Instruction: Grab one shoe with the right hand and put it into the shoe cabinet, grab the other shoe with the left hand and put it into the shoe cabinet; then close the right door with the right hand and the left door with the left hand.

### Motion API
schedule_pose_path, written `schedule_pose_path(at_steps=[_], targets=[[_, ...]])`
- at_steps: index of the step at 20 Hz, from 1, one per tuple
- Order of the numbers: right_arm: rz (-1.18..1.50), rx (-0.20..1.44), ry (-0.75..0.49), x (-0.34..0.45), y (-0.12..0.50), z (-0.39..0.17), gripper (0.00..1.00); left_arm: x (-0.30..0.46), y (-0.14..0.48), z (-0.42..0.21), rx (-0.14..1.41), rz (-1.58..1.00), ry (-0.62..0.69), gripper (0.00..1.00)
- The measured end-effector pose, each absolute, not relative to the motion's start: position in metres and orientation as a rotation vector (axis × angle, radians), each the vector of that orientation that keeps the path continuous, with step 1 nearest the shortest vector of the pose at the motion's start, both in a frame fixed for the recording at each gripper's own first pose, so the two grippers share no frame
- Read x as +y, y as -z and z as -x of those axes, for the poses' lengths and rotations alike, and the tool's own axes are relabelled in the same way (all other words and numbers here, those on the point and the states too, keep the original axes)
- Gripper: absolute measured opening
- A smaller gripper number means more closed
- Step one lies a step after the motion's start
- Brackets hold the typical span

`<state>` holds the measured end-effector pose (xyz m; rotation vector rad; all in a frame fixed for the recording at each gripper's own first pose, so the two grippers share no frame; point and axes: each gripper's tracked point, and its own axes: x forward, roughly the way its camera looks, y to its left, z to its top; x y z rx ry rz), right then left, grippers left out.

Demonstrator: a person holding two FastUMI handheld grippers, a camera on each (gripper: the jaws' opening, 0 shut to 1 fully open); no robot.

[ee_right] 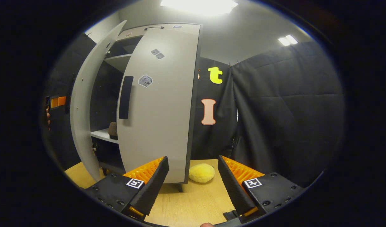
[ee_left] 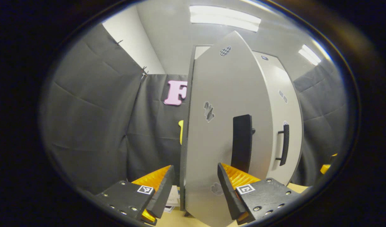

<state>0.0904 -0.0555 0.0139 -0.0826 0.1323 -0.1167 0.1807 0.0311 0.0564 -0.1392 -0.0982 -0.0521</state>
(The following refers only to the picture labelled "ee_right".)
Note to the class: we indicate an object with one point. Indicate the yellow round cushion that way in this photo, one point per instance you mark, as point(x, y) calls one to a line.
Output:
point(201, 172)

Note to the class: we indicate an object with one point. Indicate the grey shoe cabinet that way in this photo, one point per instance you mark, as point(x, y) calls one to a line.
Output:
point(119, 63)

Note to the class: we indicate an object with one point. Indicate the black backdrop cloth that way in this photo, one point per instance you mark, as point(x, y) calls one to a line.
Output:
point(290, 110)

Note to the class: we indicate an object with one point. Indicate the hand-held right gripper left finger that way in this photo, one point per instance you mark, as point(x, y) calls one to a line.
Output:
point(152, 186)

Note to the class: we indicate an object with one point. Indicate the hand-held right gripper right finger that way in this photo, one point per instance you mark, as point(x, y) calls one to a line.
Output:
point(232, 186)

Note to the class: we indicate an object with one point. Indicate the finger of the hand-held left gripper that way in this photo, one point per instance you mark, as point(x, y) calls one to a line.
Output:
point(59, 101)

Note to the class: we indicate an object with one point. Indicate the grey shoe cabinet door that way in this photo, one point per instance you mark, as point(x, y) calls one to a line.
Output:
point(82, 110)
point(161, 110)

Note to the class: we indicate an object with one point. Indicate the grey cabinet drawer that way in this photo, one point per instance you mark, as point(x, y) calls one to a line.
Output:
point(133, 32)

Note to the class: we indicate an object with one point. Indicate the brown fuzzy shoe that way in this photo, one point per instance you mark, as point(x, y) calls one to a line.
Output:
point(113, 130)

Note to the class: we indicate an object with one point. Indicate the large ceiling light panel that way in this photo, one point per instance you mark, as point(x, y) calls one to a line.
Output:
point(199, 6)

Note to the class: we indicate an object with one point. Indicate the small ceiling light panel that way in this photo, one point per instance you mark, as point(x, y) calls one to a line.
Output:
point(287, 40)

